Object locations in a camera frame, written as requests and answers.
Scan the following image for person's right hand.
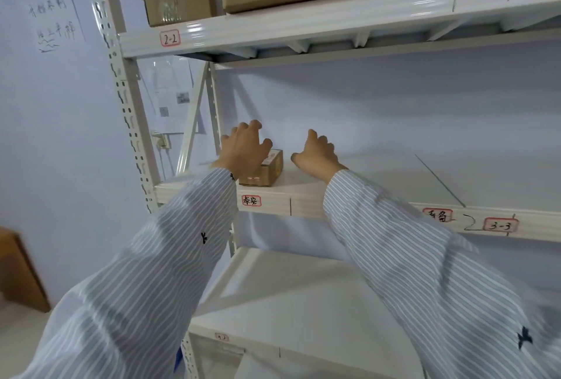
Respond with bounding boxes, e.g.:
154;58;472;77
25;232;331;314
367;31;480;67
290;129;348;182

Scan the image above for person's left hand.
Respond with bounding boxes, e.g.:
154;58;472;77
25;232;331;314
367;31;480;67
219;120;273;180

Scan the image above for person's right forearm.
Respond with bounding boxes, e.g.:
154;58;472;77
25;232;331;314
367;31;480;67
323;167;561;379

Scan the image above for person's left forearm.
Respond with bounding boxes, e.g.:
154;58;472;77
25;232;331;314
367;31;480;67
0;167;240;379

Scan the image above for small labelled cardboard box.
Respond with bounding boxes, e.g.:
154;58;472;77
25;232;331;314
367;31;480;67
238;148;285;188

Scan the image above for printed paper sheets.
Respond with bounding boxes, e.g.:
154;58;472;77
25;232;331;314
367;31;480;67
147;59;207;135

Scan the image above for white metal shelf rack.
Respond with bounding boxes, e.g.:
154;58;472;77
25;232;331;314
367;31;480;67
83;0;561;379

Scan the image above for small taped cardboard box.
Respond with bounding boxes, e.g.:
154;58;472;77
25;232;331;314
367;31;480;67
143;0;225;27

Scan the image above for handwritten paper note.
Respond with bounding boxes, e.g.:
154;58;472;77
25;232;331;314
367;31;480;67
25;0;87;56

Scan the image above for brown wooden furniture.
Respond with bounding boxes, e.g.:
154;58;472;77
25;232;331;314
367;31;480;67
0;227;51;314

